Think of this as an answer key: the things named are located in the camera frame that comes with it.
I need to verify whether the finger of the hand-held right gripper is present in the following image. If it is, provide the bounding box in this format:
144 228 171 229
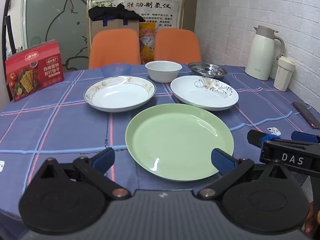
247 129 281 148
291 131 320 143

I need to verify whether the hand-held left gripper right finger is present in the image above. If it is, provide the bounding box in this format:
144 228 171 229
197 148 300 202

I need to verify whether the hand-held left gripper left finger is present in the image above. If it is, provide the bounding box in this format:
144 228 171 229
27 147 132 202

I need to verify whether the green plate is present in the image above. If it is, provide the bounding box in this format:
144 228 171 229
125 104 235 182

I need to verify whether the white plate brown floral rim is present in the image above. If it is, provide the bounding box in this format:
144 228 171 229
84 76 157 112

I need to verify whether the white plate black floral print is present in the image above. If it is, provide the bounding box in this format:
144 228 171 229
170 75 239 111

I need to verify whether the steel bowl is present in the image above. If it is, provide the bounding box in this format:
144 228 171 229
188 62 228 78

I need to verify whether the white bowl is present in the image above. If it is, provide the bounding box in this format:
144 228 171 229
145 61 182 83

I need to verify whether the person's right hand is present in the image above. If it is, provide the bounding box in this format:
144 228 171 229
303 201 320 239

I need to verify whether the dark flat packet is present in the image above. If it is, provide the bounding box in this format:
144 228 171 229
292 101 320 130

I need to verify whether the blue plaid tablecloth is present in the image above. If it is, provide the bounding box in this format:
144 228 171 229
0 64 320 220

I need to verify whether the white tumbler cup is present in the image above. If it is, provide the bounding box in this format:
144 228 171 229
273 55 296 92

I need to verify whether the white thermos jug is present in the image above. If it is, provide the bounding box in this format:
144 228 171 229
245 25 285 81

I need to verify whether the blue plastic bowl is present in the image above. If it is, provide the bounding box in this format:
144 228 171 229
101 64 132 78

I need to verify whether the orange chair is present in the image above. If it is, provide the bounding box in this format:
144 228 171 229
154 28 202 65
89 29 141 69

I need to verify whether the red cracker box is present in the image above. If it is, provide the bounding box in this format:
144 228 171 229
5 39 65 102

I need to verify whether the yellow snack bag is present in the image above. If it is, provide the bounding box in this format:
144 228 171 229
139 22 157 65

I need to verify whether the cardboard box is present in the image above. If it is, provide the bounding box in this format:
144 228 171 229
90 17 140 45

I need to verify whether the black cloth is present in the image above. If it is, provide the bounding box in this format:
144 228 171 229
88 6 146 23

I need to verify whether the wall poster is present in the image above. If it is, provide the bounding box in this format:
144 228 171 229
86 0 185 30

